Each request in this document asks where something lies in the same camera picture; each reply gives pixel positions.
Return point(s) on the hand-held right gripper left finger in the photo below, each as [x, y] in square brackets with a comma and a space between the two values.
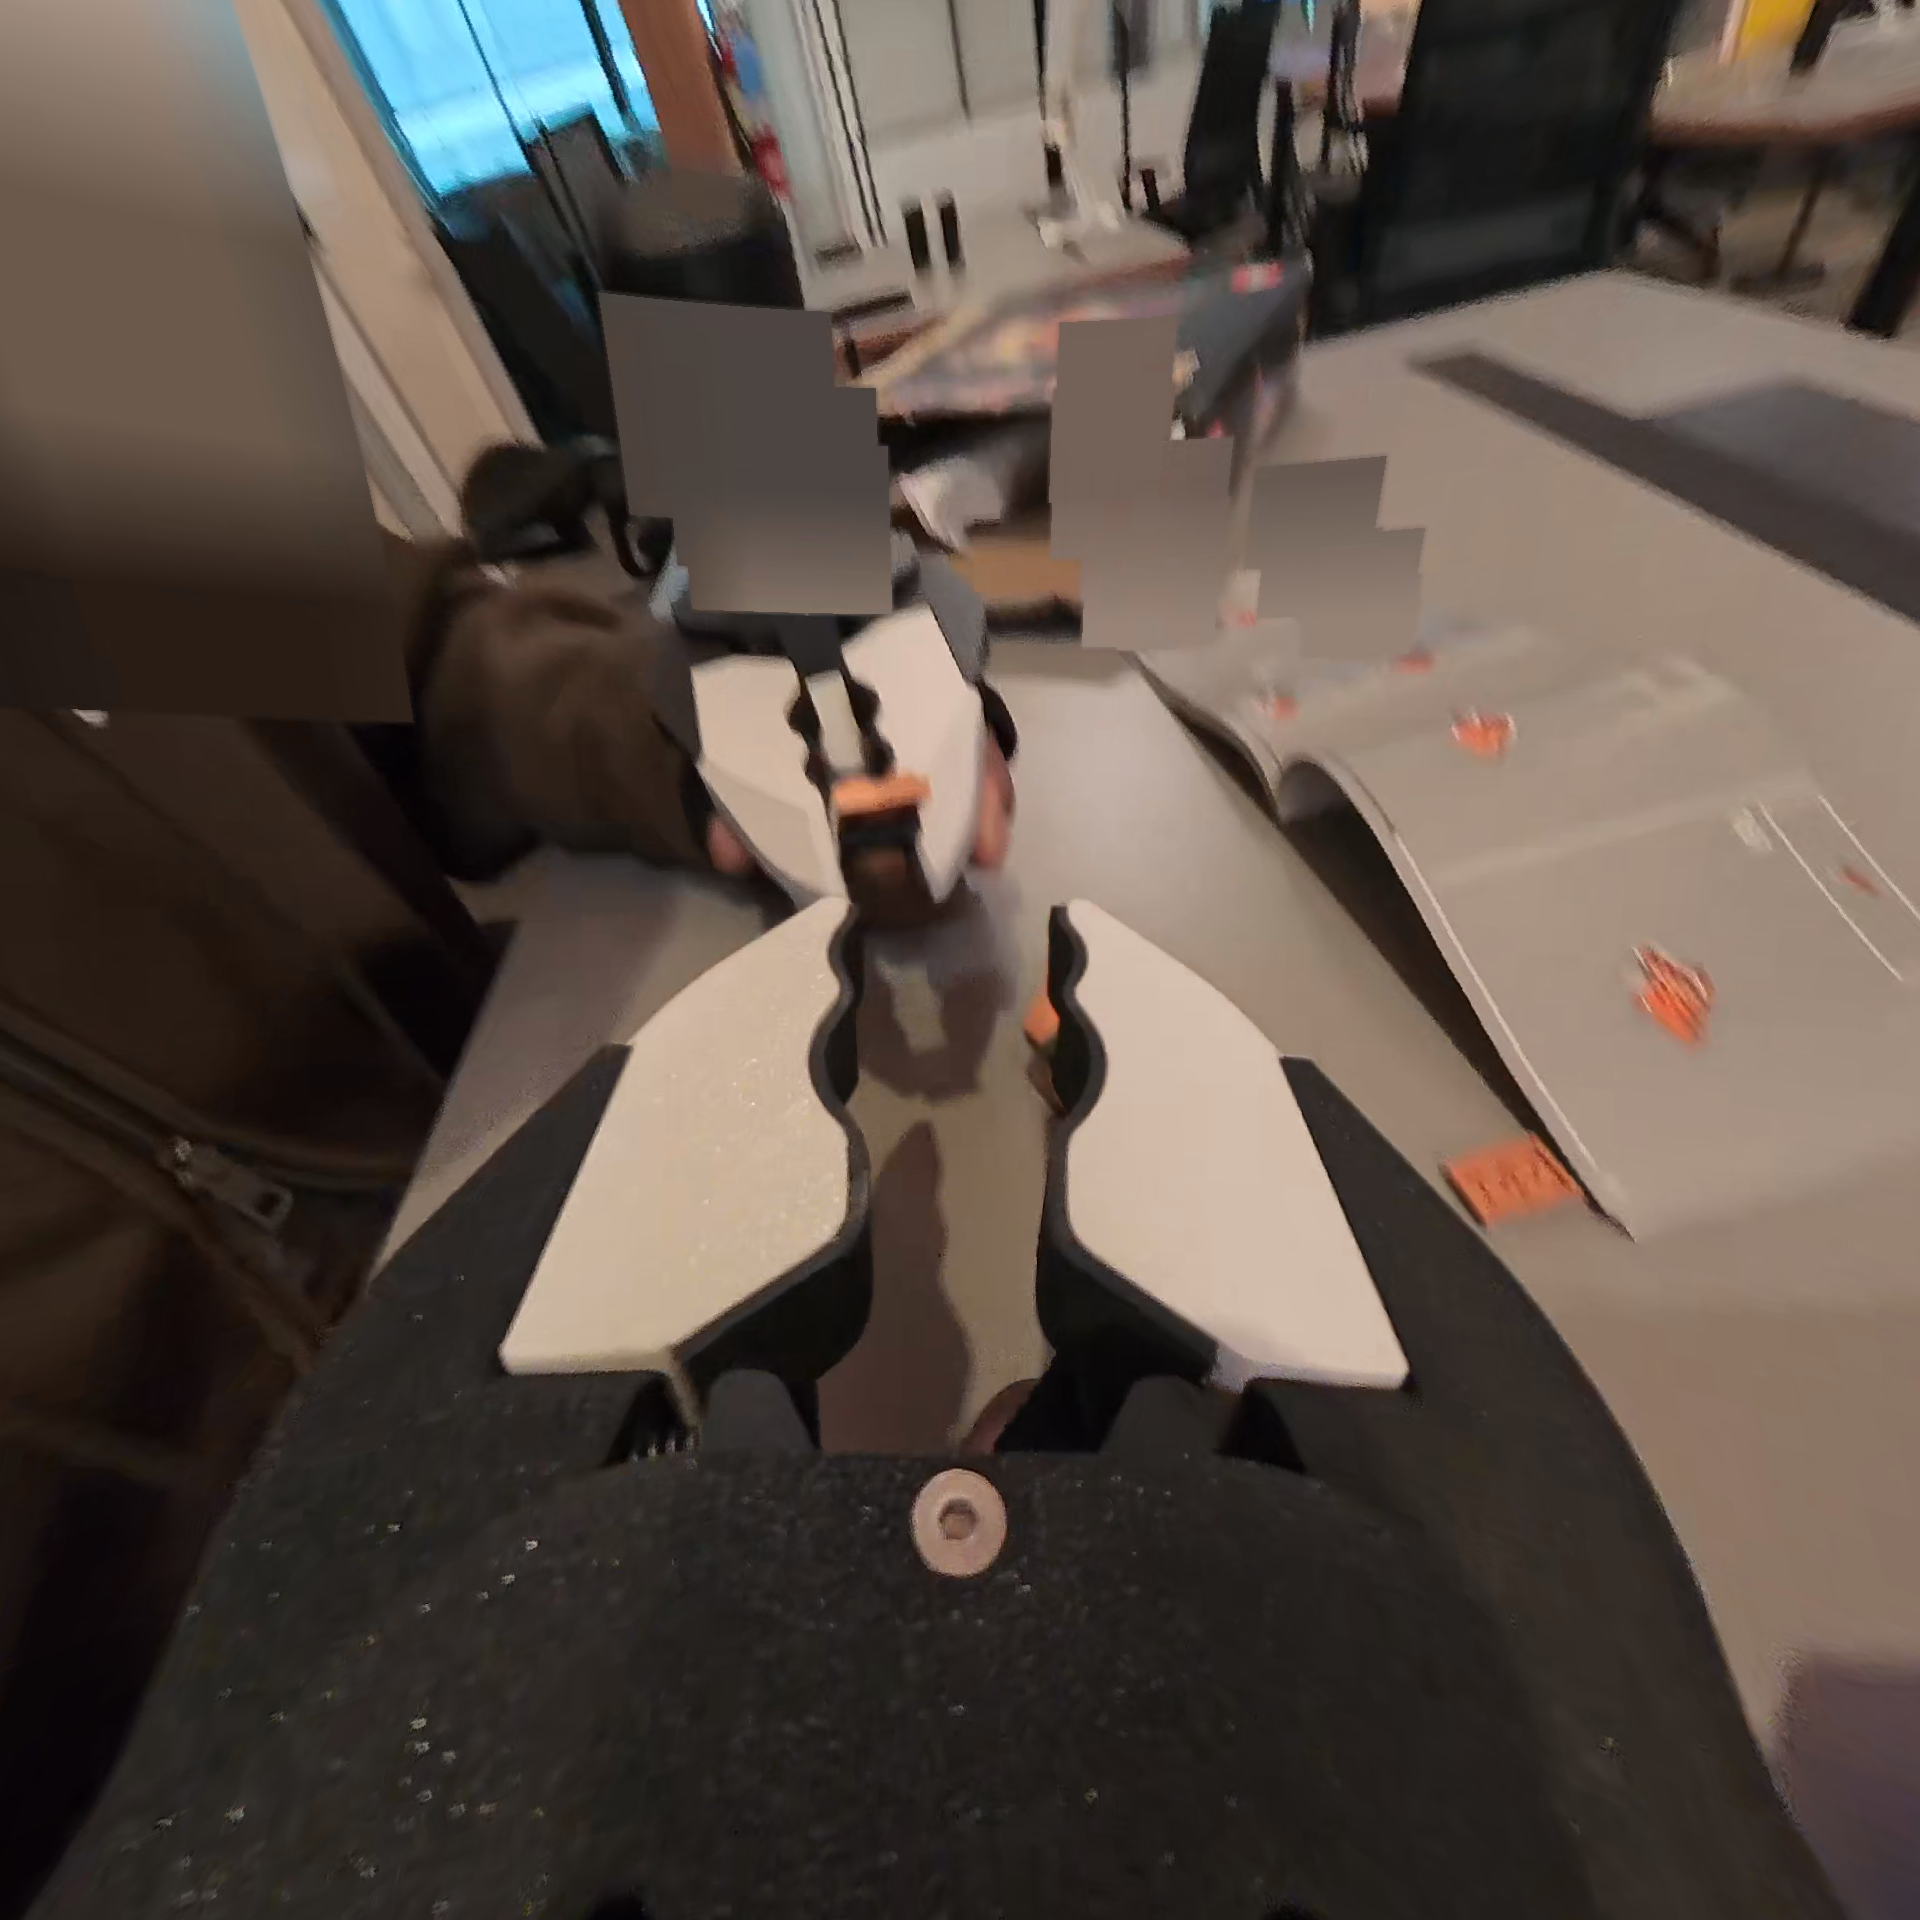
[705, 1155]

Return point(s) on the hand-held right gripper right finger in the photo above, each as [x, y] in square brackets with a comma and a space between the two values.
[1215, 1171]

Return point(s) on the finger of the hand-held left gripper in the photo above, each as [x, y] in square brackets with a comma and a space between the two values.
[750, 751]
[931, 704]

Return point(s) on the multicoloured toy brick assembly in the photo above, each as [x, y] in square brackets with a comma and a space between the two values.
[878, 856]

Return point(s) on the person's left forearm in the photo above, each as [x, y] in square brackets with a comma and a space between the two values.
[557, 721]

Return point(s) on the grey desk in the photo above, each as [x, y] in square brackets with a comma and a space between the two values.
[1651, 1425]

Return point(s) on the wood-edged office desk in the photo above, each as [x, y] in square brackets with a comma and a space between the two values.
[1787, 120]

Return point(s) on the person's left hand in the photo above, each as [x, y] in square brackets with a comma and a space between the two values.
[998, 819]

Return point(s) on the white crumpled paper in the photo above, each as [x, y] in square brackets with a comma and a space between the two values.
[962, 494]

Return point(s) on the dark printed toy set box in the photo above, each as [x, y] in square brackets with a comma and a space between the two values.
[974, 359]

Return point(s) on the orange toy plate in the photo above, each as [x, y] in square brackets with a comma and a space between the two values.
[1511, 1181]

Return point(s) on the black office chair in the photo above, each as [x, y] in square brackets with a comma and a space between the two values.
[1500, 149]
[1223, 120]
[524, 488]

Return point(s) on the black cylinder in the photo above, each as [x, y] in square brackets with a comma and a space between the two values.
[916, 237]
[948, 230]

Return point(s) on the grey instruction booklet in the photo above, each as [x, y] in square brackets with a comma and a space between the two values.
[1575, 839]

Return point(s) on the brown zip hoodie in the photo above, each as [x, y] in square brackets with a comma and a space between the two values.
[181, 974]

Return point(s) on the wooden column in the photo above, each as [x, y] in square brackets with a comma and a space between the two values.
[676, 83]

